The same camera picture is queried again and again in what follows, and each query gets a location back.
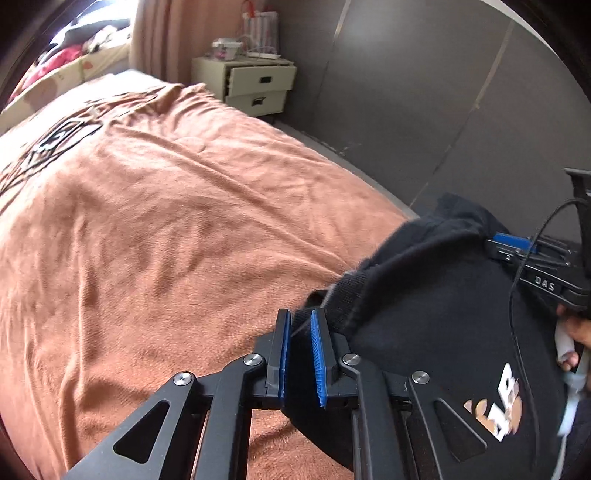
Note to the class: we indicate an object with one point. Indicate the cream nightstand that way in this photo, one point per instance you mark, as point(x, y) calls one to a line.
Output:
point(258, 78)

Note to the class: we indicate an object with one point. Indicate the brown blanket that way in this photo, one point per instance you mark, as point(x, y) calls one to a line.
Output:
point(161, 230)

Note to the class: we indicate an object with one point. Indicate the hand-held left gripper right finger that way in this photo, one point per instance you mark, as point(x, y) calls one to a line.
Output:
point(318, 360)

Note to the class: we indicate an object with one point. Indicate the pink-brown curtain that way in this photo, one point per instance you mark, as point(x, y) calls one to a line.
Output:
point(175, 37)

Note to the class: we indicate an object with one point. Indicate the pink striped bag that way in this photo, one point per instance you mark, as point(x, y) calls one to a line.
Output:
point(263, 32)

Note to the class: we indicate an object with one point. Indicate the cream printed pillow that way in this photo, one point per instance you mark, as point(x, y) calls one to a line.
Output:
point(83, 64)

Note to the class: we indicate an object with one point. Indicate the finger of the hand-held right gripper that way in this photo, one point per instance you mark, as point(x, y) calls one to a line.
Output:
point(512, 244)

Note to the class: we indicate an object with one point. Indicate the black printed t-shirt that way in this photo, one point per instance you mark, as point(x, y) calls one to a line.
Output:
point(438, 314)

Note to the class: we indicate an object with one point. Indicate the red cloth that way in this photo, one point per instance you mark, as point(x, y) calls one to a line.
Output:
point(51, 62)

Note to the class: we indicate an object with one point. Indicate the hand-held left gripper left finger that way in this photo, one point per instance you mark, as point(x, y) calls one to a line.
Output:
point(285, 360)

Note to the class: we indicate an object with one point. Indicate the small white box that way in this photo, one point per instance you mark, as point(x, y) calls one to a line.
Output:
point(226, 48)

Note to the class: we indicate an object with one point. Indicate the white power strip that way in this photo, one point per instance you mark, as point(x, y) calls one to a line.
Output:
point(265, 55)

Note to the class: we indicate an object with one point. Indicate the person's right hand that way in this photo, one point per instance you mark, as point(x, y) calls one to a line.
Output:
point(579, 332)

